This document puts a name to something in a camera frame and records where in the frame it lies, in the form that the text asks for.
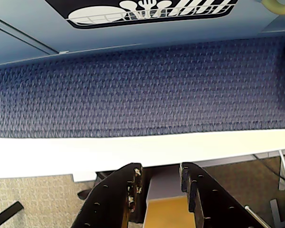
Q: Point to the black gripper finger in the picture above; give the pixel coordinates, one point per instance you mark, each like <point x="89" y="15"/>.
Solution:
<point x="109" y="202"/>
<point x="213" y="204"/>

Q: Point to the light blue toy kitchen cabinet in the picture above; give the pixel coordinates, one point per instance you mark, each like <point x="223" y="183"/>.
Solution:
<point x="26" y="28"/>

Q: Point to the black chair base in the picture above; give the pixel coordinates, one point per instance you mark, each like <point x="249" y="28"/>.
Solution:
<point x="85" y="193"/>

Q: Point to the silver metal rod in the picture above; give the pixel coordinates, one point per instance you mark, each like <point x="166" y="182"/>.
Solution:
<point x="255" y="216"/>

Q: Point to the grey and yellow box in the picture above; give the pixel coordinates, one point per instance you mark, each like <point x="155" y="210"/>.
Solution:
<point x="165" y="204"/>

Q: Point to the black flat bar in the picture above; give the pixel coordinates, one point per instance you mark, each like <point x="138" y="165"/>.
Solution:
<point x="7" y="213"/>

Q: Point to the blue woven mat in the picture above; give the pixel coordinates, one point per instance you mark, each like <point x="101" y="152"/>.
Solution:
<point x="142" y="95"/>

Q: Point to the black white dish rack sticker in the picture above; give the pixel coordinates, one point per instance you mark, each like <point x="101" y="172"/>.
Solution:
<point x="152" y="14"/>

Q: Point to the grey metal bracket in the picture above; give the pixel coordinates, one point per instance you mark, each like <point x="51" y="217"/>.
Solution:
<point x="274" y="211"/>

